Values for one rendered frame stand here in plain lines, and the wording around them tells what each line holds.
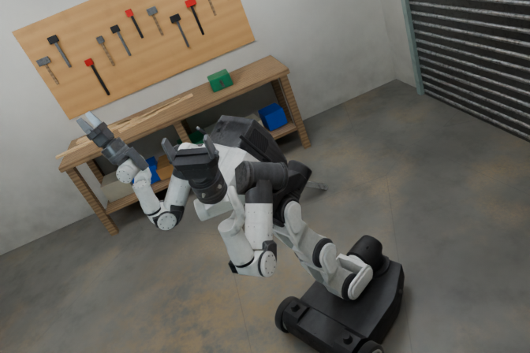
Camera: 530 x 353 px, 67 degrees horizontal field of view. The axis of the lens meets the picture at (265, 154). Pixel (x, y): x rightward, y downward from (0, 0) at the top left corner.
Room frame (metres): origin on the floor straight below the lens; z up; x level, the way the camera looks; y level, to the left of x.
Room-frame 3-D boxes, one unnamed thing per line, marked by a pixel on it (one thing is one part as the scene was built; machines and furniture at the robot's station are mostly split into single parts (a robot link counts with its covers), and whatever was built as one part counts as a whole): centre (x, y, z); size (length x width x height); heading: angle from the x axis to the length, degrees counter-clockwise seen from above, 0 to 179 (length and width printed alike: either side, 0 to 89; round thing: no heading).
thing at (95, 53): (4.04, 0.65, 1.50); 2.00 x 0.04 x 0.90; 94
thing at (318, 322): (1.53, -0.13, 0.19); 0.64 x 0.52 x 0.33; 124
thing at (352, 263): (1.54, -0.16, 0.28); 0.21 x 0.20 x 0.13; 124
